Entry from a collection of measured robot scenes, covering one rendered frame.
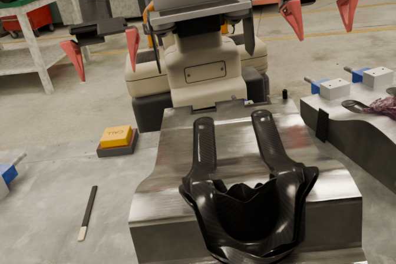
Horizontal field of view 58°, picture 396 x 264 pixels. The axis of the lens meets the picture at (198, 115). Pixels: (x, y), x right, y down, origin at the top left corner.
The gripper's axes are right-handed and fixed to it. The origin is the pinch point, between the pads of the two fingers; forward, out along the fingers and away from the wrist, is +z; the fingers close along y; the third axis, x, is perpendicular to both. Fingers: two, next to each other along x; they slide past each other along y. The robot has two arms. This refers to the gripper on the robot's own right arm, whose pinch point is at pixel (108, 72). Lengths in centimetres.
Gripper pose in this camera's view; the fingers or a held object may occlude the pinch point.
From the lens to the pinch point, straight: 70.8
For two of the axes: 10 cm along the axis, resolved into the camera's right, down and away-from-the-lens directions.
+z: 1.9, 9.8, 0.0
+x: -0.5, 0.1, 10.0
